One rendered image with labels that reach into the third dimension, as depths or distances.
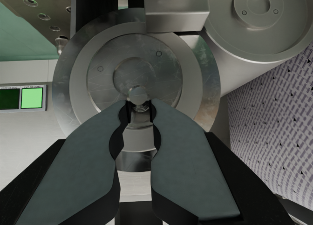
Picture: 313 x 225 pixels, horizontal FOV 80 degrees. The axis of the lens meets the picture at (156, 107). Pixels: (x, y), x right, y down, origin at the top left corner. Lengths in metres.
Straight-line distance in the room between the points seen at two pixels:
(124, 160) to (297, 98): 0.20
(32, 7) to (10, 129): 0.31
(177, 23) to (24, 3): 0.37
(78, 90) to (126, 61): 0.05
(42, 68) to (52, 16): 2.97
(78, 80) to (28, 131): 0.42
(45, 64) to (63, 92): 3.28
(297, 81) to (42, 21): 0.49
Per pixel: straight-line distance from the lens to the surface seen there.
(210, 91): 0.17
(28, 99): 0.59
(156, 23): 0.17
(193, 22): 0.17
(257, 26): 0.21
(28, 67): 3.58
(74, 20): 0.22
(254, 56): 0.20
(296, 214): 0.42
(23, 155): 0.59
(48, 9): 0.49
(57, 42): 0.59
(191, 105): 0.16
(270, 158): 0.32
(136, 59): 0.16
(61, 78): 0.19
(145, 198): 0.52
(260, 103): 0.33
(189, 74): 0.17
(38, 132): 0.57
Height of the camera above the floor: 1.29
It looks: 8 degrees down
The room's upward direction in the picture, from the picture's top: 177 degrees clockwise
